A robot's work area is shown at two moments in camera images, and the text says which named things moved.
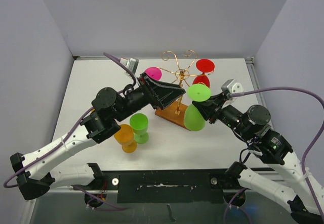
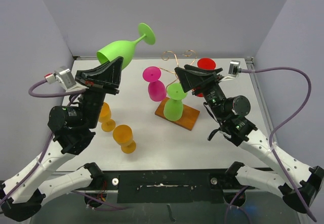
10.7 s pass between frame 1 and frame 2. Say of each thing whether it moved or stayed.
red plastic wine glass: stayed
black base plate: stayed
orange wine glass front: stayed
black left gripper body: moved
